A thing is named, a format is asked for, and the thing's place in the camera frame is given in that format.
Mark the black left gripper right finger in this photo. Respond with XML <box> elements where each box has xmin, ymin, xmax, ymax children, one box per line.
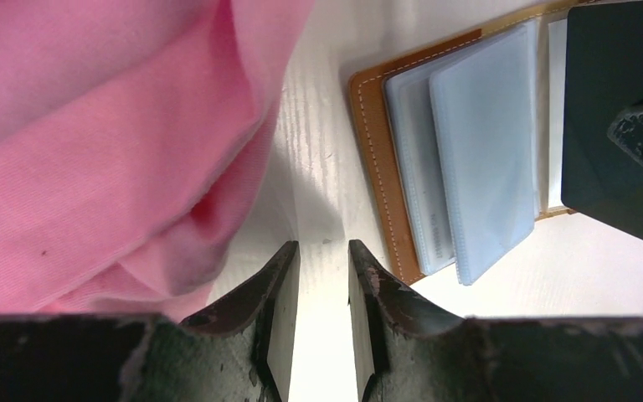
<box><xmin>348</xmin><ymin>240</ymin><xmax>643</xmax><ymax>401</ymax></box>

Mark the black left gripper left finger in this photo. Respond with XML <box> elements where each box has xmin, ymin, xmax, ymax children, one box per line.
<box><xmin>0</xmin><ymin>241</ymin><xmax>299</xmax><ymax>401</ymax></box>

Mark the black credit card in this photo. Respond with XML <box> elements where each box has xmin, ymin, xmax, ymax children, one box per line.
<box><xmin>561</xmin><ymin>1</ymin><xmax>643</xmax><ymax>240</ymax></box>

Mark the brown leather card holder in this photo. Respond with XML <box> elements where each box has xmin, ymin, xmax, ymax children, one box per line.
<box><xmin>348</xmin><ymin>1</ymin><xmax>576</xmax><ymax>286</ymax></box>

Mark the pink cloth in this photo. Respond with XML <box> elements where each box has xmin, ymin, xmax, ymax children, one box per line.
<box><xmin>0</xmin><ymin>1</ymin><xmax>313</xmax><ymax>321</ymax></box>

